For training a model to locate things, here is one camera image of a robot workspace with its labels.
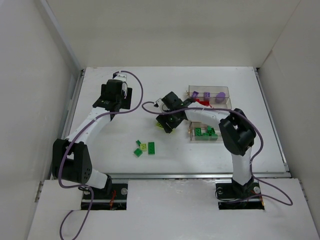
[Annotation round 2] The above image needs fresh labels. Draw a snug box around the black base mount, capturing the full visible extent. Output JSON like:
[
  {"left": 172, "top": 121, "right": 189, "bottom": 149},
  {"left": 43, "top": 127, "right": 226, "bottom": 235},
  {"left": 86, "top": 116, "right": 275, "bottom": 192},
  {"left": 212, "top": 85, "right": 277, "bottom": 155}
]
[
  {"left": 90, "top": 180, "right": 128, "bottom": 211},
  {"left": 215, "top": 181, "right": 265, "bottom": 210}
]

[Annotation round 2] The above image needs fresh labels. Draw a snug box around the small purple lego brick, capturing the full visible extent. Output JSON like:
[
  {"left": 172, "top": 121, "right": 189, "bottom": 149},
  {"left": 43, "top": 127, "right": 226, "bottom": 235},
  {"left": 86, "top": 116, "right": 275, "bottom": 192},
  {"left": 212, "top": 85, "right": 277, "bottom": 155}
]
[{"left": 191, "top": 91, "right": 199, "bottom": 99}]

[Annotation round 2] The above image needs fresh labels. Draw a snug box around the purple heart lego piece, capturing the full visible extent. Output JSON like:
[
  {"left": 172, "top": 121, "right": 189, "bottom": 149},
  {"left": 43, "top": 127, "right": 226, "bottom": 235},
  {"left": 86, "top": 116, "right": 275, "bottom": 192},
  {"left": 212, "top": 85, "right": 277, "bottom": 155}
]
[{"left": 215, "top": 91, "right": 226, "bottom": 104}]

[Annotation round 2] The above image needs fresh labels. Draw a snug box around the green lego brick bottom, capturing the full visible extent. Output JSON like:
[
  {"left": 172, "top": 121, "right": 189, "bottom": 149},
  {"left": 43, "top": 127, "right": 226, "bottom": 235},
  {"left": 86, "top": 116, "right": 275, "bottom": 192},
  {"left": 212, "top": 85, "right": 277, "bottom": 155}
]
[{"left": 133, "top": 147, "right": 143, "bottom": 158}]

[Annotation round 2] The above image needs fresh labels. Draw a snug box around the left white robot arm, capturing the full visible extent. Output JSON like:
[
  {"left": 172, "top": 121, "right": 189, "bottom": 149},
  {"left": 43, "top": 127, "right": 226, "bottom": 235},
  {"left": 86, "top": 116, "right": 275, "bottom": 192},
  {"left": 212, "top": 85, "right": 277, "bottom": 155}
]
[{"left": 52, "top": 73, "right": 133, "bottom": 194}]

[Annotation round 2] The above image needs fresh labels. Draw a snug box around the clear container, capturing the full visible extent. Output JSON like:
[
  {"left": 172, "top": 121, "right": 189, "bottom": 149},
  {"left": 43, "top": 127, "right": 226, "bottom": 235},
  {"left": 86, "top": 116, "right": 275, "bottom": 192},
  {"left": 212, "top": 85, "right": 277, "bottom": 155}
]
[
  {"left": 186, "top": 85, "right": 230, "bottom": 99},
  {"left": 188, "top": 121, "right": 223, "bottom": 143},
  {"left": 198, "top": 97, "right": 232, "bottom": 109}
]

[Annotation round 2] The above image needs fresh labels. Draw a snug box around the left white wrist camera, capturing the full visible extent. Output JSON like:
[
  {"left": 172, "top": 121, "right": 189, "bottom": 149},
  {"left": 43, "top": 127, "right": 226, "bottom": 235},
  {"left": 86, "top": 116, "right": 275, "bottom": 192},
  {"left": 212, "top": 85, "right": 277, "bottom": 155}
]
[{"left": 112, "top": 71, "right": 128, "bottom": 82}]

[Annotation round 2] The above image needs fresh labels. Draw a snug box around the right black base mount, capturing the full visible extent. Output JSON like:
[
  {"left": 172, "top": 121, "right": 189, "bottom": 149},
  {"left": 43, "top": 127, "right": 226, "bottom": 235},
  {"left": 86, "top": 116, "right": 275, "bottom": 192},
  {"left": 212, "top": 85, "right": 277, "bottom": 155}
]
[{"left": 215, "top": 181, "right": 265, "bottom": 210}]

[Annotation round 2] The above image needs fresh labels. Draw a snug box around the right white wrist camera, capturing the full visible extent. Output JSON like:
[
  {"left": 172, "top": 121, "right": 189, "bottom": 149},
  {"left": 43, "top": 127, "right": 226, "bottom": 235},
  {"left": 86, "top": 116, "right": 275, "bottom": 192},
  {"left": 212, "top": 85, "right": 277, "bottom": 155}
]
[{"left": 153, "top": 98, "right": 164, "bottom": 108}]

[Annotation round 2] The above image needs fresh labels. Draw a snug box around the red irregular lego piece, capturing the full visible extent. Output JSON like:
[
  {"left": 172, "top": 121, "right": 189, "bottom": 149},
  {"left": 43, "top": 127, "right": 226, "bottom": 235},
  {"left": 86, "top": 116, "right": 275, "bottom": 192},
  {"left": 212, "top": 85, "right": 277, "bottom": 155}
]
[{"left": 195, "top": 98, "right": 212, "bottom": 108}]

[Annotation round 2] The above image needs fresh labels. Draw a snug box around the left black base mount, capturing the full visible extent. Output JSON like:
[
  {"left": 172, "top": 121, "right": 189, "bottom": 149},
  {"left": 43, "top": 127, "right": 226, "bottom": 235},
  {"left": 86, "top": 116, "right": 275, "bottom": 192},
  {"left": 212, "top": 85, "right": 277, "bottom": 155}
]
[{"left": 90, "top": 180, "right": 128, "bottom": 211}]

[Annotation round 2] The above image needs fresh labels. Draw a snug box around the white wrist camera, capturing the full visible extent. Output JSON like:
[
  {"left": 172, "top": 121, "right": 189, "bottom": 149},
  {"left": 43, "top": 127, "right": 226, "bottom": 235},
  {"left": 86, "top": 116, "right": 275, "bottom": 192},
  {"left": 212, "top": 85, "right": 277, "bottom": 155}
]
[
  {"left": 153, "top": 98, "right": 164, "bottom": 108},
  {"left": 112, "top": 71, "right": 128, "bottom": 82}
]

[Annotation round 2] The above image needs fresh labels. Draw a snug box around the small lime lego brick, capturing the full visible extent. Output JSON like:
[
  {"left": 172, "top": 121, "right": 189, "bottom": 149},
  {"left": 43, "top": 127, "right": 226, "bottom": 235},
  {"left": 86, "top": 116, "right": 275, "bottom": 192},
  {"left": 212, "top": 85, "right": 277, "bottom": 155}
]
[{"left": 139, "top": 143, "right": 148, "bottom": 152}]

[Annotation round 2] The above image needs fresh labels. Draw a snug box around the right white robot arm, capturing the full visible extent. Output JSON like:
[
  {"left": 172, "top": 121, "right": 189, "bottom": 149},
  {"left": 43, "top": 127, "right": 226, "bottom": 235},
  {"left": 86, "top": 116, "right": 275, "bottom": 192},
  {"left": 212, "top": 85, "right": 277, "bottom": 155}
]
[{"left": 153, "top": 91, "right": 257, "bottom": 199}]

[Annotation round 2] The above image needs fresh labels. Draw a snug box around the long green lego brick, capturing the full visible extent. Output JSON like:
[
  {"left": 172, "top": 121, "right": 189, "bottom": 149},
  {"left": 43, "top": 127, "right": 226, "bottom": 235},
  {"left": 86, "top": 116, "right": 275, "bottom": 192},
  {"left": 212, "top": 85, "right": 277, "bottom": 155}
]
[{"left": 147, "top": 142, "right": 156, "bottom": 155}]

